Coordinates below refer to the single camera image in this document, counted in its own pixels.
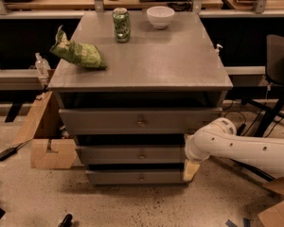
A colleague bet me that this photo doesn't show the grey drawer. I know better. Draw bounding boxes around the grey drawer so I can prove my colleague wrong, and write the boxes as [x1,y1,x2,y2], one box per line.
[86,169,193,185]
[59,108,222,135]
[76,145,186,165]

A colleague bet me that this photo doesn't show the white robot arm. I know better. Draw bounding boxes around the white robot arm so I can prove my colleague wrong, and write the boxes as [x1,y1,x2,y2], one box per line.
[185,117,284,177]

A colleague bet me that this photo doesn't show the grey bottom drawer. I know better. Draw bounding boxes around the grey bottom drawer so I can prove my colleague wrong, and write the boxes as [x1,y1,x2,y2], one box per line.
[86,169,193,185]

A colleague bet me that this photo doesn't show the grey top drawer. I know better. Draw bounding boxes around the grey top drawer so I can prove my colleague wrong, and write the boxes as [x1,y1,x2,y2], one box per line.
[59,108,222,135]

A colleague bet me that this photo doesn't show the grey drawer cabinet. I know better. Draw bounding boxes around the grey drawer cabinet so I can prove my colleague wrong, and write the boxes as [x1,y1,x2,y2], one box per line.
[49,11,232,172]

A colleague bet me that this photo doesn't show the black stand base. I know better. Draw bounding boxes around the black stand base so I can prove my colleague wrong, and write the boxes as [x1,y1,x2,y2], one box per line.
[234,160,275,182]

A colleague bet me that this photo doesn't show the cardboard box right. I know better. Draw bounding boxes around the cardboard box right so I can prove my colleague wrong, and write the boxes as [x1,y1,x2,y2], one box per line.
[257,177,284,227]

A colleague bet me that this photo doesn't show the cardboard box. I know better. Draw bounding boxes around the cardboard box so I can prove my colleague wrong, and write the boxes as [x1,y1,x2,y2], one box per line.
[12,91,77,169]
[257,177,284,227]

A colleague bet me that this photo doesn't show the white pump bottle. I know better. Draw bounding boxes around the white pump bottle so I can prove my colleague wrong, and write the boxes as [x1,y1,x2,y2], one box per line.
[215,44,223,56]

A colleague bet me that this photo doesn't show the black object bottom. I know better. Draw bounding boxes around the black object bottom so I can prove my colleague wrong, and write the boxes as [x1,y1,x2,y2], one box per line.
[58,214,73,227]

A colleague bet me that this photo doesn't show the cardboard box left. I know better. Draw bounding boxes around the cardboard box left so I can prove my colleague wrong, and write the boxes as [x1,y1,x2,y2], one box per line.
[12,91,77,169]

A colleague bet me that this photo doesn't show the black chair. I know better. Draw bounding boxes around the black chair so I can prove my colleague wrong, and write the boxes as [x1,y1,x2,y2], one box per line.
[241,35,284,137]

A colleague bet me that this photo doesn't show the green chip bag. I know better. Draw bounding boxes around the green chip bag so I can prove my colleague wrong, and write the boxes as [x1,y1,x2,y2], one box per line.
[50,26,107,70]

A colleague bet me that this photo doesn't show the white bowl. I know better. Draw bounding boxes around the white bowl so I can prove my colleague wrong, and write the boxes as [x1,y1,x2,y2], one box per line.
[147,6,175,29]

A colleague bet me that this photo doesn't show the green soda can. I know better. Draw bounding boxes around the green soda can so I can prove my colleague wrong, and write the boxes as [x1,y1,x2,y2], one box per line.
[113,8,131,43]

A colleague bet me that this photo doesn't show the clear plastic bottle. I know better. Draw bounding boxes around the clear plastic bottle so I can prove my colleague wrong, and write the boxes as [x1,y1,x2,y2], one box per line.
[35,53,50,77]

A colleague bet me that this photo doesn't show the black power adapter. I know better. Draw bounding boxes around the black power adapter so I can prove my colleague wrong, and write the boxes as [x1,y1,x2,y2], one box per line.
[0,148,17,162]

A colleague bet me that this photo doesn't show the black floor cable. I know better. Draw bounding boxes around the black floor cable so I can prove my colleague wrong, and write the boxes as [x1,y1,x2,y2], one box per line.
[222,99,284,137]

